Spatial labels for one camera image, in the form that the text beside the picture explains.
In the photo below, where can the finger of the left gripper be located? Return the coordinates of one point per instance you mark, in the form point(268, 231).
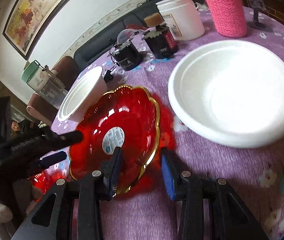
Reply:
point(53, 159)

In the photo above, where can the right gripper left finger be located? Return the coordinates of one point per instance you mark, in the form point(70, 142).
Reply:
point(71, 210)

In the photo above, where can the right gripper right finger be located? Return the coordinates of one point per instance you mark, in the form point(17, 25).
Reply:
point(229, 217)

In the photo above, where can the red glass plate gold rim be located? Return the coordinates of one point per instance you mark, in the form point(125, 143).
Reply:
point(127, 117)

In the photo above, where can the small white foam bowl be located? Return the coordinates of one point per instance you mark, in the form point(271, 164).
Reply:
point(83, 94)

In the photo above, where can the large white foam bowl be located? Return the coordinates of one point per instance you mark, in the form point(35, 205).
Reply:
point(230, 92)

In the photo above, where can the white gloved left hand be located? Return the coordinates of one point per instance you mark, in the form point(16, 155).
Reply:
point(27, 195)

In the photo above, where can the seated man in black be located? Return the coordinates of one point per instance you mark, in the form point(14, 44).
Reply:
point(25, 127)

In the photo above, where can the clear bottle green lid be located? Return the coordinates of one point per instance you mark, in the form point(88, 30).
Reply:
point(45, 83)

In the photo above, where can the black binder clip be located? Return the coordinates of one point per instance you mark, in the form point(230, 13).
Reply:
point(109, 75)

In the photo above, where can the black leather sofa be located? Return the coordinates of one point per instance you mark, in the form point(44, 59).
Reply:
point(100, 43)

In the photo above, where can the black round tin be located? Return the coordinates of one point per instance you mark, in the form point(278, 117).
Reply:
point(126, 55)

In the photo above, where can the framed horse painting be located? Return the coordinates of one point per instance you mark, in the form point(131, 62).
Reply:
point(27, 21)

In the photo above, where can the black red jar cork lid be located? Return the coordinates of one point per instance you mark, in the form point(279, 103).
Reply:
point(159, 37)

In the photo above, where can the pink knit-sleeved thermos bottle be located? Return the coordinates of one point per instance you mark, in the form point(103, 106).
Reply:
point(228, 17)

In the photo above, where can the white plastic jar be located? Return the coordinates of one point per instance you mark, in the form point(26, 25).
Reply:
point(182, 18)

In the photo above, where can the black phone stand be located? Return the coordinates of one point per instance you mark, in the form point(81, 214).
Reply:
point(257, 6)

